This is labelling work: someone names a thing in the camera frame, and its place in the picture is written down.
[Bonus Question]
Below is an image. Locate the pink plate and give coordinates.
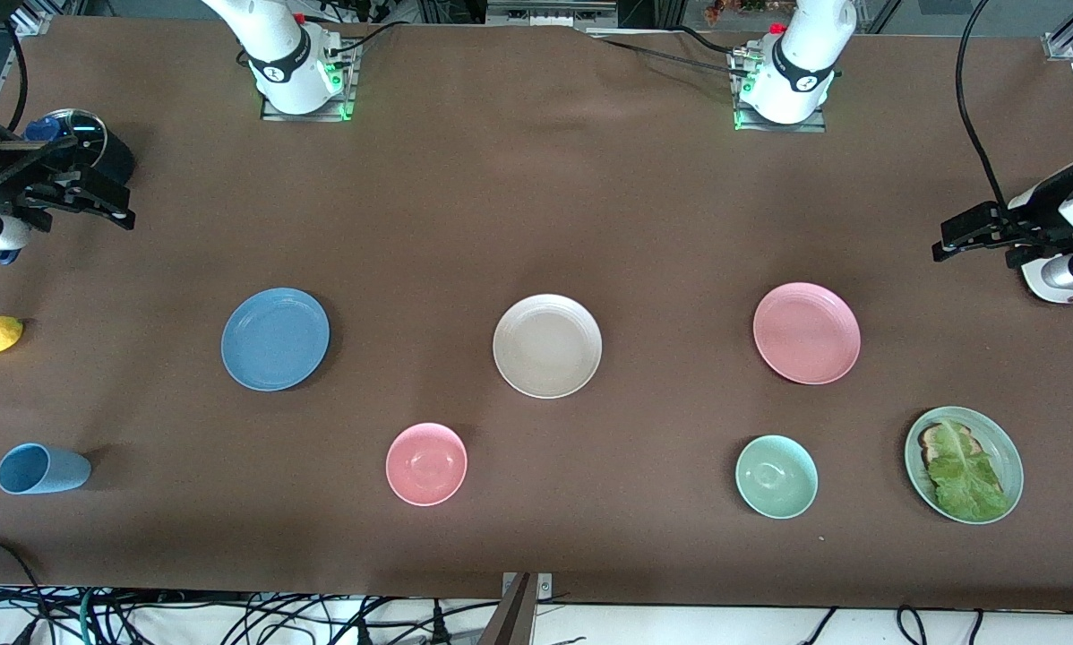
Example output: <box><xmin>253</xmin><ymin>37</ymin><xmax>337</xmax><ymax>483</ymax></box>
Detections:
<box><xmin>752</xmin><ymin>282</ymin><xmax>862</xmax><ymax>386</ymax></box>

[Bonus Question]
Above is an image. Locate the blue plate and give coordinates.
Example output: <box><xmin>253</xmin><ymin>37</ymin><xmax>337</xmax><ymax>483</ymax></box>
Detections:
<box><xmin>220</xmin><ymin>287</ymin><xmax>331</xmax><ymax>392</ymax></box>

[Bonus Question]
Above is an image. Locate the dark blue saucepan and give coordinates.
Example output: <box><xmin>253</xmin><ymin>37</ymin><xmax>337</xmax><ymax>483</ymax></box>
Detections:
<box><xmin>0</xmin><ymin>108</ymin><xmax>136</xmax><ymax>266</ymax></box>

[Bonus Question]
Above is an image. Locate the glass lid blue knob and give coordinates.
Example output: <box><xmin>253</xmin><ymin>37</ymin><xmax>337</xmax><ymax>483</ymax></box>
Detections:
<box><xmin>21</xmin><ymin>108</ymin><xmax>108</xmax><ymax>171</ymax></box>

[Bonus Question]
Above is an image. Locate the white toaster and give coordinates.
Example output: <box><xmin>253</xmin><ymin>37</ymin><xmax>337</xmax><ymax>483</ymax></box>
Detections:
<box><xmin>1020</xmin><ymin>258</ymin><xmax>1073</xmax><ymax>305</ymax></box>

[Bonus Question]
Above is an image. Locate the toast slice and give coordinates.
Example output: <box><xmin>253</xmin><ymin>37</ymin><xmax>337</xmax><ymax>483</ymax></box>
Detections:
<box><xmin>918</xmin><ymin>423</ymin><xmax>983</xmax><ymax>469</ymax></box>

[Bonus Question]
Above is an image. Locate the green plate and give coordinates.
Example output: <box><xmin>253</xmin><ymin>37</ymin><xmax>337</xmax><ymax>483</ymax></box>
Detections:
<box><xmin>904</xmin><ymin>406</ymin><xmax>1026</xmax><ymax>526</ymax></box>

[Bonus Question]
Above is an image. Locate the green lettuce leaf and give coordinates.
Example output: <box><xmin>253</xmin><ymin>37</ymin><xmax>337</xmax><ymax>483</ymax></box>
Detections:
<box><xmin>926</xmin><ymin>419</ymin><xmax>1010</xmax><ymax>522</ymax></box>

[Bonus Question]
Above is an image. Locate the blue cup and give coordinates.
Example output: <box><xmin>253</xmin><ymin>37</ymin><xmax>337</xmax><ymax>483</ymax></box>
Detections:
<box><xmin>0</xmin><ymin>443</ymin><xmax>92</xmax><ymax>495</ymax></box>

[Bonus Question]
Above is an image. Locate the mint green bowl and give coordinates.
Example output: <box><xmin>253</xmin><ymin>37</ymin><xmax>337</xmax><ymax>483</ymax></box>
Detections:
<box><xmin>734</xmin><ymin>434</ymin><xmax>820</xmax><ymax>520</ymax></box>

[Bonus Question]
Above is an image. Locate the orange dried plant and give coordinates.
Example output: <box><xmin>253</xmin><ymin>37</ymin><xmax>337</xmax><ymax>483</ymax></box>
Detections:
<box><xmin>705</xmin><ymin>0</ymin><xmax>797</xmax><ymax>23</ymax></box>

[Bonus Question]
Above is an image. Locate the pink bowl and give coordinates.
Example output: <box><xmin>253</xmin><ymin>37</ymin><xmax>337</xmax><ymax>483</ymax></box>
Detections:
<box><xmin>385</xmin><ymin>422</ymin><xmax>468</xmax><ymax>508</ymax></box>

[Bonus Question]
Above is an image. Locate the beige plate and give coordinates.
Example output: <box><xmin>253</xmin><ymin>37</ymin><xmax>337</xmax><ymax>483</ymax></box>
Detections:
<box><xmin>492</xmin><ymin>294</ymin><xmax>604</xmax><ymax>400</ymax></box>

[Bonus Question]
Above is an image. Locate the brown table cover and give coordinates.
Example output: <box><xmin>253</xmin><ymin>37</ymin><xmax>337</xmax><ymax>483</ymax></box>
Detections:
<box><xmin>0</xmin><ymin>13</ymin><xmax>1073</xmax><ymax>612</ymax></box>

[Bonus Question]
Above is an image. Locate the grey metal box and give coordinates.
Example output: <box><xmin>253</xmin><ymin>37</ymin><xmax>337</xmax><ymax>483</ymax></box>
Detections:
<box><xmin>487</xmin><ymin>0</ymin><xmax>618</xmax><ymax>28</ymax></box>

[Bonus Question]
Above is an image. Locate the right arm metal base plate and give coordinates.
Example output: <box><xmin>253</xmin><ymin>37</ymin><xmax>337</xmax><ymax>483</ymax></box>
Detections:
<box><xmin>261</xmin><ymin>40</ymin><xmax>358</xmax><ymax>122</ymax></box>

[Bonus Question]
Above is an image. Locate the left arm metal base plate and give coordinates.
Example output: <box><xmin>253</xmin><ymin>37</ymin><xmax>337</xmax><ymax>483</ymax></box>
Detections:
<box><xmin>732</xmin><ymin>49</ymin><xmax>828</xmax><ymax>133</ymax></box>

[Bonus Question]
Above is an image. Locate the short black base cable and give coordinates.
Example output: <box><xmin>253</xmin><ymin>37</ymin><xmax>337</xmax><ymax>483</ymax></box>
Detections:
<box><xmin>329</xmin><ymin>22</ymin><xmax>405</xmax><ymax>56</ymax></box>

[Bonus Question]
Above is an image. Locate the long black table cable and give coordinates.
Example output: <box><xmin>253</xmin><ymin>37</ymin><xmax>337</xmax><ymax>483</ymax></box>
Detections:
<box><xmin>588</xmin><ymin>25</ymin><xmax>745</xmax><ymax>76</ymax></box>

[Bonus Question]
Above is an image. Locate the curved black floor cable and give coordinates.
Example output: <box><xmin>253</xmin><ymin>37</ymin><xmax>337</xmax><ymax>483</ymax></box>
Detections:
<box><xmin>0</xmin><ymin>537</ymin><xmax>51</xmax><ymax>630</ymax></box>

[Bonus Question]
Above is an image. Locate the straight black floor cable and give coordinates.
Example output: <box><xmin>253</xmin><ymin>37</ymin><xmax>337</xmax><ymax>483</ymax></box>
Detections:
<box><xmin>801</xmin><ymin>607</ymin><xmax>838</xmax><ymax>645</ymax></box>

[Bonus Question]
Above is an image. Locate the silver metal bracket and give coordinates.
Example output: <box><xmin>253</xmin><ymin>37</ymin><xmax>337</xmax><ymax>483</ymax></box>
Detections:
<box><xmin>501</xmin><ymin>572</ymin><xmax>554</xmax><ymax>599</ymax></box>

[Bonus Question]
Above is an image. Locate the dark camera pole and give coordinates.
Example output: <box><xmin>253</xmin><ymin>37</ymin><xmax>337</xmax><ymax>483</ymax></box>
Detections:
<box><xmin>478</xmin><ymin>573</ymin><xmax>537</xmax><ymax>645</ymax></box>

